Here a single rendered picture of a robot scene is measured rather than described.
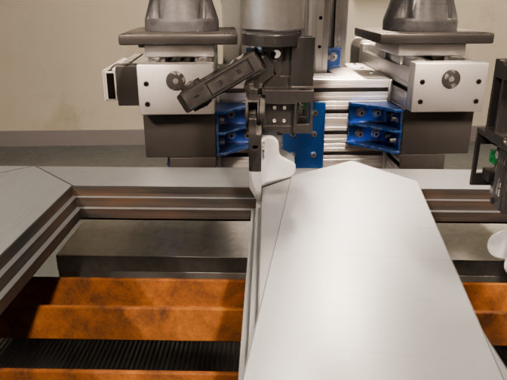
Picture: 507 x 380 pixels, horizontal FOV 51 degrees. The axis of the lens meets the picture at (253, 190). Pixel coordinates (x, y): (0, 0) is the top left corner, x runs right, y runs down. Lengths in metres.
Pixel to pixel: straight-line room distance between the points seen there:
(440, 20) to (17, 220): 0.85
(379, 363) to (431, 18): 0.85
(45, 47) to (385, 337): 4.05
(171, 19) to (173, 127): 0.21
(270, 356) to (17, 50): 4.11
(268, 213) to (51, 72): 3.79
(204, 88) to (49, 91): 3.77
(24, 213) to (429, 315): 0.48
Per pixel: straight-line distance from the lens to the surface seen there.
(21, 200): 0.76
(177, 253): 0.96
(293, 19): 0.64
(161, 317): 0.73
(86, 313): 0.75
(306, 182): 0.76
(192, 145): 1.03
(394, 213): 0.67
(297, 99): 0.64
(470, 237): 1.09
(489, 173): 0.49
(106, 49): 4.24
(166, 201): 0.75
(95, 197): 0.78
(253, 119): 0.64
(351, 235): 0.61
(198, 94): 0.66
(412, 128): 1.08
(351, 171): 0.82
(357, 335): 0.44
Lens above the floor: 1.11
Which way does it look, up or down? 20 degrees down
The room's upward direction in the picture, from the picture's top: straight up
